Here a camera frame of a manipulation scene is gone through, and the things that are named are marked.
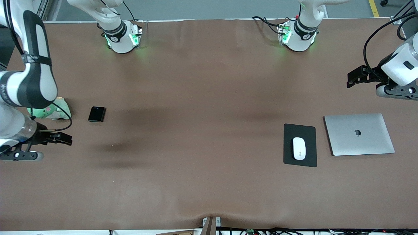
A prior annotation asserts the black smartphone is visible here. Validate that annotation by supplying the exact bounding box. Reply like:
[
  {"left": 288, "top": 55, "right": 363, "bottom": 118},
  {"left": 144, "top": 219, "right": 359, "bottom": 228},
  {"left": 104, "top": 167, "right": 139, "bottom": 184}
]
[{"left": 88, "top": 106, "right": 106, "bottom": 123}]

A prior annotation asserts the white computer mouse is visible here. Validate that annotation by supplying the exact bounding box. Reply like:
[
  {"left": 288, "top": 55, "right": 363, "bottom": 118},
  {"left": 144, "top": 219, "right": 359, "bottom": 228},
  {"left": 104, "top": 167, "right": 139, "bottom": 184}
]
[{"left": 293, "top": 137, "right": 307, "bottom": 161}]

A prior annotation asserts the black rectangular mouse pad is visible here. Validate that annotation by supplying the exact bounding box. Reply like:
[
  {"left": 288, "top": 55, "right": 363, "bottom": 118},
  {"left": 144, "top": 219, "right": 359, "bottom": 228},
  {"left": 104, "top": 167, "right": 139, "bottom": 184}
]
[{"left": 283, "top": 123, "right": 318, "bottom": 168}]

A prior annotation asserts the green dinosaur plush toy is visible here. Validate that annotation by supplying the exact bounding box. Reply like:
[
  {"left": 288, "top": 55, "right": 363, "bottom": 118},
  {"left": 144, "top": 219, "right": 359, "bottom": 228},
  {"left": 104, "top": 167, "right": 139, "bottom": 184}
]
[{"left": 27, "top": 97, "right": 72, "bottom": 120}]

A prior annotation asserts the silver closed laptop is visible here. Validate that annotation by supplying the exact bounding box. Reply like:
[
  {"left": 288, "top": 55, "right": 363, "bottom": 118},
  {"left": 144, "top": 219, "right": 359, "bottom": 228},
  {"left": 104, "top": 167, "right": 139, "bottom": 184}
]
[{"left": 324, "top": 113, "right": 395, "bottom": 156}]

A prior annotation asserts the brown table cover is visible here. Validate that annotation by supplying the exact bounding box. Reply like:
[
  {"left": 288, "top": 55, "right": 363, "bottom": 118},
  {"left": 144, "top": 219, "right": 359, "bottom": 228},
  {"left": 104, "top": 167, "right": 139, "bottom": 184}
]
[{"left": 0, "top": 18, "right": 418, "bottom": 231}]

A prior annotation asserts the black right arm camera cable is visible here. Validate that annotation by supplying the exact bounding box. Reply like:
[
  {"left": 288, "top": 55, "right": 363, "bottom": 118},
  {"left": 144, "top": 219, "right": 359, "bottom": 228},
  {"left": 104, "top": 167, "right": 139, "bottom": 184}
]
[{"left": 5, "top": 0, "right": 73, "bottom": 133}]

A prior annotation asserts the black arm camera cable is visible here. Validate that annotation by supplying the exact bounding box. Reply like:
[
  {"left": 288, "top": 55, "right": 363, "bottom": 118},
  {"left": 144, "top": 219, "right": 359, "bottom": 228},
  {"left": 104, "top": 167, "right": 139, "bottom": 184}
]
[
  {"left": 362, "top": 3, "right": 418, "bottom": 79},
  {"left": 5, "top": 0, "right": 73, "bottom": 133}
]

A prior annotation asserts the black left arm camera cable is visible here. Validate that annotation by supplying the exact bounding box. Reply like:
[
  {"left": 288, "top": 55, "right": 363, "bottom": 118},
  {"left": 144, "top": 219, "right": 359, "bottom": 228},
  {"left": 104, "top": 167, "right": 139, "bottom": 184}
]
[{"left": 362, "top": 3, "right": 418, "bottom": 79}]

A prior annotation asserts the aluminium frame strut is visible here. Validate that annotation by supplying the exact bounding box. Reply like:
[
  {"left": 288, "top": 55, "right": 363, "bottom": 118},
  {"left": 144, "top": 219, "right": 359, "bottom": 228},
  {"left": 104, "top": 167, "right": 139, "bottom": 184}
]
[
  {"left": 37, "top": 0, "right": 61, "bottom": 21},
  {"left": 391, "top": 0, "right": 418, "bottom": 25}
]

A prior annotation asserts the black base power cable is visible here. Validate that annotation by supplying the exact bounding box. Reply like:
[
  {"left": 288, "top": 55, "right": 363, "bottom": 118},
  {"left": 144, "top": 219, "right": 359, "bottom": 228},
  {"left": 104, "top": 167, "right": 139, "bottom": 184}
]
[{"left": 251, "top": 16, "right": 288, "bottom": 35}]

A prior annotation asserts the thin black base cable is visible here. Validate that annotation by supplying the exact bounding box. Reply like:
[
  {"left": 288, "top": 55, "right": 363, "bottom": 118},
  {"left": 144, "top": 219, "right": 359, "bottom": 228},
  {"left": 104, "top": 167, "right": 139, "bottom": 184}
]
[{"left": 122, "top": 0, "right": 137, "bottom": 21}]

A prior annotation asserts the metal bracket with wooden strip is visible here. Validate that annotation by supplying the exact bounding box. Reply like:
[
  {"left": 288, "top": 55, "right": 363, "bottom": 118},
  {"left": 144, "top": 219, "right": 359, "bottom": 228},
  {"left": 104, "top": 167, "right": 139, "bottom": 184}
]
[{"left": 202, "top": 216, "right": 222, "bottom": 235}]

